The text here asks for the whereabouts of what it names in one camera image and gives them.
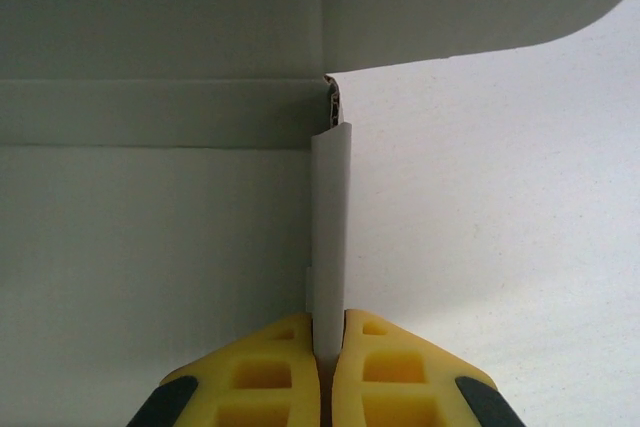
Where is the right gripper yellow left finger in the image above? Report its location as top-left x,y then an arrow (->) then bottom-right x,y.
127,311 -> 321,427

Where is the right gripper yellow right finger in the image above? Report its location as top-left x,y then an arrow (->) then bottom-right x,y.
332,309 -> 514,427

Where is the grey cardboard paper box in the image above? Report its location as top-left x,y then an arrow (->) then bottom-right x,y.
0,0 -> 640,427

